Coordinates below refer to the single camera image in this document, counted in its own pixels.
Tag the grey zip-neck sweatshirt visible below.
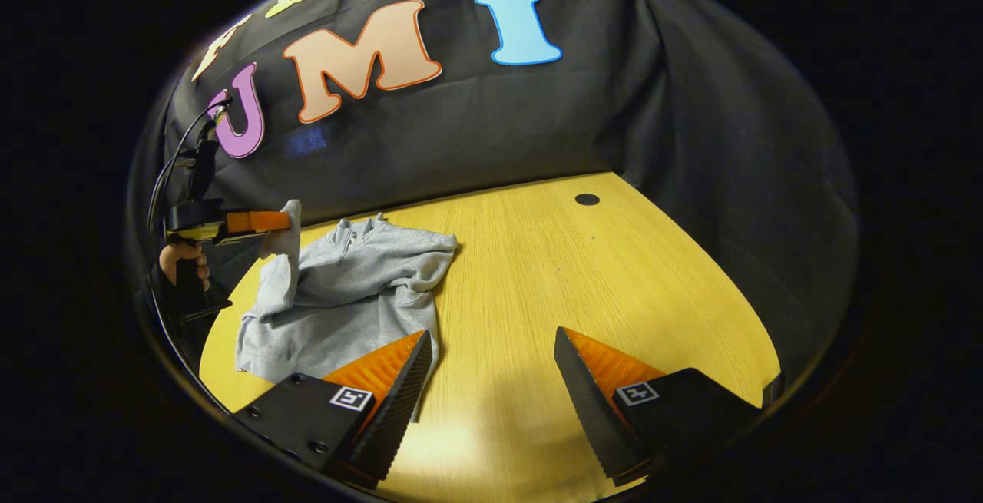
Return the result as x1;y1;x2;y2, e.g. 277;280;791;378
234;199;459;423

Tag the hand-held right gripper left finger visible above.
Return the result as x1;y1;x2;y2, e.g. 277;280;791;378
230;329;433;490

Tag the black backdrop cloth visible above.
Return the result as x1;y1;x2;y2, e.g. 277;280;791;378
127;0;859;381

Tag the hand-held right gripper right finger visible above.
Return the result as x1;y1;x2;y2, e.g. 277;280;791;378
554;326;763;487

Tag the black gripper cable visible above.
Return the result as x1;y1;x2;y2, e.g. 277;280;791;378
146;98;233;239

